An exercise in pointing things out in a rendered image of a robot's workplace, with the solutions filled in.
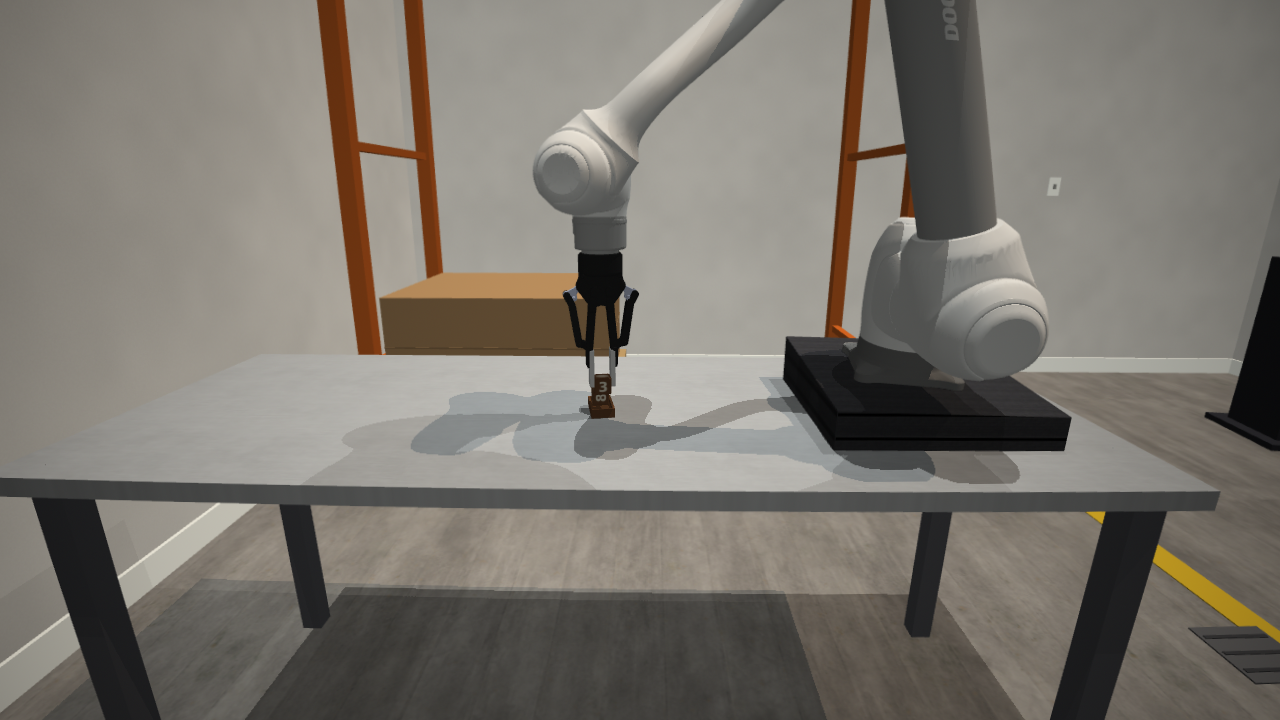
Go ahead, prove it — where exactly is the brown wooden tray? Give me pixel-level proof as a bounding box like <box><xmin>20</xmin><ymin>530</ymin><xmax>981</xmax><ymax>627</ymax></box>
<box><xmin>588</xmin><ymin>395</ymin><xmax>614</xmax><ymax>419</ymax></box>

